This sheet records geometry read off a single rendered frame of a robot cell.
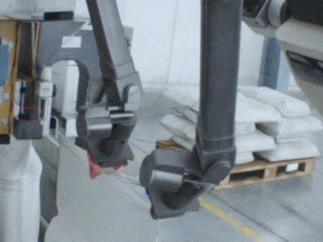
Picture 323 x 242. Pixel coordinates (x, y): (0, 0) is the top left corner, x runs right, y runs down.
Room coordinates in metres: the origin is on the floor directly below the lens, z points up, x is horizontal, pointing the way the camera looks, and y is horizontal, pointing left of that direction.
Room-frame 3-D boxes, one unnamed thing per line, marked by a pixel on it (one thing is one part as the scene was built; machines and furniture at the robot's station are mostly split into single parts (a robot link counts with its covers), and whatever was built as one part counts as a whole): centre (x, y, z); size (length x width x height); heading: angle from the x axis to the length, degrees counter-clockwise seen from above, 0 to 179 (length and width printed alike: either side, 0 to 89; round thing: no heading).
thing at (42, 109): (1.42, 0.30, 1.11); 0.03 x 0.03 x 0.06
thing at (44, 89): (1.42, 0.30, 1.14); 0.05 x 0.04 x 0.16; 123
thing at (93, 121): (1.15, 0.10, 1.19); 0.11 x 0.09 x 0.12; 125
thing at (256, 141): (4.26, -0.63, 0.32); 0.66 x 0.43 x 0.15; 124
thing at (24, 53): (1.51, 0.41, 1.26); 0.22 x 0.05 x 0.16; 33
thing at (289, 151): (4.60, -1.14, 0.20); 0.67 x 0.43 x 0.15; 123
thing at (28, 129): (1.46, 0.35, 1.04); 0.08 x 0.06 x 0.05; 123
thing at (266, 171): (4.60, -0.76, 0.07); 1.20 x 0.82 x 0.14; 125
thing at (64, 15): (1.55, 0.31, 1.35); 0.09 x 0.09 x 0.03
